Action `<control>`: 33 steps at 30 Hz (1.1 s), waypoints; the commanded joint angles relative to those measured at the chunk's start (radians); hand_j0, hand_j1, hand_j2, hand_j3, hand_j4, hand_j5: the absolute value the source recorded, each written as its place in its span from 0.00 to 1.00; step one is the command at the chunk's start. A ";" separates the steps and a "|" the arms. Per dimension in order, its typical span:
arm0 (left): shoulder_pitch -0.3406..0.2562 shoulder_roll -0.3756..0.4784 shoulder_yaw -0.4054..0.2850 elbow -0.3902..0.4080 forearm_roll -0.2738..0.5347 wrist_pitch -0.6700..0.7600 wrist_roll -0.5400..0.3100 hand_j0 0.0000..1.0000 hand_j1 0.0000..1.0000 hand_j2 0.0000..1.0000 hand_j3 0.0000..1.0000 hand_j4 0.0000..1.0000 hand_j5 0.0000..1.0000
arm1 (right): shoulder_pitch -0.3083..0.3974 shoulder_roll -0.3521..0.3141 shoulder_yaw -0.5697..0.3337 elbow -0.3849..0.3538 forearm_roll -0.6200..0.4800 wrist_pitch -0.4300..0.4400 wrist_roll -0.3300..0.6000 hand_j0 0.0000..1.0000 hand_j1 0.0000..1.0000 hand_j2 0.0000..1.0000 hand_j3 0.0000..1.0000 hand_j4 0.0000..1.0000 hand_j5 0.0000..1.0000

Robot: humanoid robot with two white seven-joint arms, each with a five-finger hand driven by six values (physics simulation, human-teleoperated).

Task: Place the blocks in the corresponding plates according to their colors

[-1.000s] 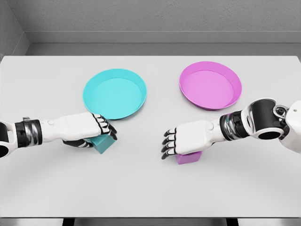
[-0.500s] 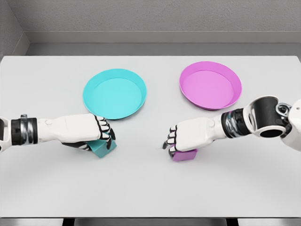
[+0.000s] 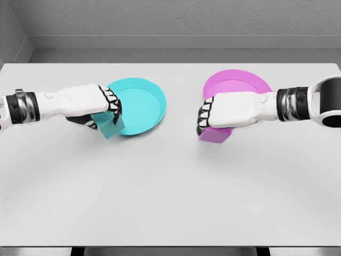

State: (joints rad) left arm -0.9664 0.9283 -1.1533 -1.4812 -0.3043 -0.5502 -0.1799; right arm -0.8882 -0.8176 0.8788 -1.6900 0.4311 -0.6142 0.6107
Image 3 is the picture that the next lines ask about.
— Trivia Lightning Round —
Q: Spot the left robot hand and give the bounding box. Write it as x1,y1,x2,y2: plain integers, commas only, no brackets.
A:
62,84,123,131

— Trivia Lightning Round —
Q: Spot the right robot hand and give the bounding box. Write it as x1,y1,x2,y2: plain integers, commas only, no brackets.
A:
196,92,258,137

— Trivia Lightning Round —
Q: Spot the magenta block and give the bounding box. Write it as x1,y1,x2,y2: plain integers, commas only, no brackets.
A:
198,126,232,145

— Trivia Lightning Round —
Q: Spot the cyan block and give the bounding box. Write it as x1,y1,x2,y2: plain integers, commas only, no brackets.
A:
90,111,126,140

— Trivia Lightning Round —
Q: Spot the magenta plate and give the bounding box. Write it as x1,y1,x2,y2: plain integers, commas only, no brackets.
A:
202,69,275,134

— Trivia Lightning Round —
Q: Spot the cyan plate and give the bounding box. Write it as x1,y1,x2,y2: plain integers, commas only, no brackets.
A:
105,77,167,137

